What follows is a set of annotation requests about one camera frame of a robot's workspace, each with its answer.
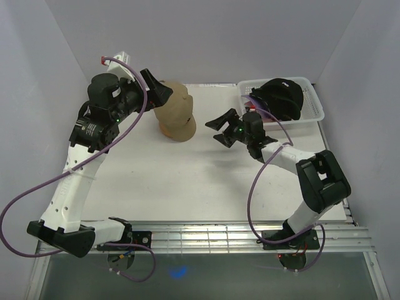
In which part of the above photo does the white plastic basket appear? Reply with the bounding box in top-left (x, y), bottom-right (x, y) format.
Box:
top-left (237, 77), bottom-right (324, 130)

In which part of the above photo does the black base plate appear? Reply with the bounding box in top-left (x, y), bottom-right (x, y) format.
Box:
top-left (261, 229), bottom-right (320, 251)
top-left (96, 231), bottom-right (153, 251)

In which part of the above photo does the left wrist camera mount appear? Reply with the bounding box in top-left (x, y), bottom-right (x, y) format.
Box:
top-left (101, 51), bottom-right (136, 81)

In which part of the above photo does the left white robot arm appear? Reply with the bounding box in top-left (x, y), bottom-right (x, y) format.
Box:
top-left (27, 69), bottom-right (173, 258)

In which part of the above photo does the aluminium rail frame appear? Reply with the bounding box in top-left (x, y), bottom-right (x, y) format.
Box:
top-left (26, 223), bottom-right (390, 299)

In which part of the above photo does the black NY baseball cap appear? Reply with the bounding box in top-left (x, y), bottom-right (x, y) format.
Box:
top-left (249, 78), bottom-right (304, 121)

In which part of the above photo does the wooden hat stand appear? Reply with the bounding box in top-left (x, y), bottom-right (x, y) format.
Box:
top-left (159, 122), bottom-right (174, 139)

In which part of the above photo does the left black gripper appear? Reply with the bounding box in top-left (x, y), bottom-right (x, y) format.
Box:
top-left (111, 69), bottom-right (173, 124)

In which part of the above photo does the beige baseball cap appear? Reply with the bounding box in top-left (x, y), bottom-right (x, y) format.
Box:
top-left (154, 81), bottom-right (196, 143)

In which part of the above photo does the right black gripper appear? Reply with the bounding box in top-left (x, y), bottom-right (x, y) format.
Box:
top-left (206, 108), bottom-right (252, 148)

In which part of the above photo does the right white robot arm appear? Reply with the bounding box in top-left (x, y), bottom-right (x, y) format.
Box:
top-left (205, 108), bottom-right (351, 248)

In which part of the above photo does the purple cap in basket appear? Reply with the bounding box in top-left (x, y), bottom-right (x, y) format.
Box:
top-left (241, 95), bottom-right (269, 114)

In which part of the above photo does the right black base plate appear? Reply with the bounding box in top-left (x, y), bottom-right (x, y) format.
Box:
top-left (261, 229), bottom-right (320, 251)

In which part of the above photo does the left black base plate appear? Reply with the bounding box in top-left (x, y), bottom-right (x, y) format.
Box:
top-left (96, 231), bottom-right (153, 251)

